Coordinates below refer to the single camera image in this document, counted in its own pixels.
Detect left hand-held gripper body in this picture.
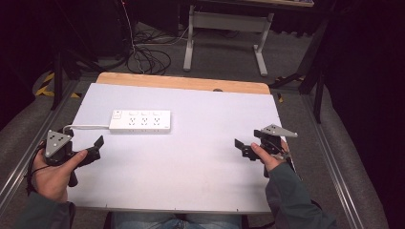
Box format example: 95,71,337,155
43,128,102,188

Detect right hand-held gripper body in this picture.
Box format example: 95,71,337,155
241,123,299,178

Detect person's right hand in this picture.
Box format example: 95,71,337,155
250,138,291,173

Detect person's left hand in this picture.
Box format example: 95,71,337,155
32,148,89,204

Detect white power strip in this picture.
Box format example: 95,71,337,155
108,109,172,134

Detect white mat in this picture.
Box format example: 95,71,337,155
67,83,295,214

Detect yellow black hazard tape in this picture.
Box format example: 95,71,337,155
33,72,81,99

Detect black metal stand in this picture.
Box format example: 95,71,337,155
51,31,106,112
269,15,332,124

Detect wooden table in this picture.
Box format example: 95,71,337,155
96,72,271,95

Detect person's legs in jeans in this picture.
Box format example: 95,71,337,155
111,212,243,229

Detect white power strip cable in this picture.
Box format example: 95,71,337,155
62,124,111,135

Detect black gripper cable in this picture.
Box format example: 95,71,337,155
25,143,48,197

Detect black cable bundle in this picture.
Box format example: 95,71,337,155
125,18,189,76

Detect grey metal desk frame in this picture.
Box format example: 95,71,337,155
182,4,275,77

